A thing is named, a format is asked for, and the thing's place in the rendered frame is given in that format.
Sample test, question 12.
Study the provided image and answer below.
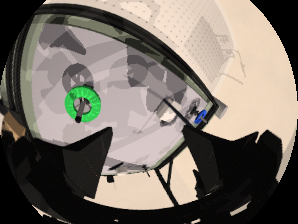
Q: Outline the beige cylinder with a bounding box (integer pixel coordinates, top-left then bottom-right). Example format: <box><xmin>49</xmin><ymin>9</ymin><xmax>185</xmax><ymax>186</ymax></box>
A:
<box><xmin>116</xmin><ymin>166</ymin><xmax>128</xmax><ymax>176</ymax></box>

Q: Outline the blue ring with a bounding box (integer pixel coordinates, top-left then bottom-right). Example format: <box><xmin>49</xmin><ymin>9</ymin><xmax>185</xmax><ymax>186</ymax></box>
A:
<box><xmin>194</xmin><ymin>109</ymin><xmax>207</xmax><ymax>124</ymax></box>

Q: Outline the green ring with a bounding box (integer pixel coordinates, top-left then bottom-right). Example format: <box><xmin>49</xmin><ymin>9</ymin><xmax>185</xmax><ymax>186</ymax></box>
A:
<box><xmin>65</xmin><ymin>86</ymin><xmax>101</xmax><ymax>122</ymax></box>

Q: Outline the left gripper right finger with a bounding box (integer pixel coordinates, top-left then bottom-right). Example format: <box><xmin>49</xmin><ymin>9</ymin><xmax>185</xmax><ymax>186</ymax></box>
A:
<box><xmin>182</xmin><ymin>125</ymin><xmax>259</xmax><ymax>192</ymax></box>

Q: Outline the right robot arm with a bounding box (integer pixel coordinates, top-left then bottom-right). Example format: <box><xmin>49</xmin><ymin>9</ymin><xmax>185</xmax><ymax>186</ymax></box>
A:
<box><xmin>196</xmin><ymin>187</ymin><xmax>219</xmax><ymax>199</ymax></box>

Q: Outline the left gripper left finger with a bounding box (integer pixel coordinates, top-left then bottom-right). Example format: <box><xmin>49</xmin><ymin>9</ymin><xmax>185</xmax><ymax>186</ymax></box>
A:
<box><xmin>33</xmin><ymin>127</ymin><xmax>113</xmax><ymax>199</ymax></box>

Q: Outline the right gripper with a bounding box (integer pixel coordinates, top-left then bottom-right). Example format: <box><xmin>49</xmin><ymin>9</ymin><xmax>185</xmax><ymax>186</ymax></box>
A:
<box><xmin>193</xmin><ymin>169</ymin><xmax>204</xmax><ymax>191</ymax></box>

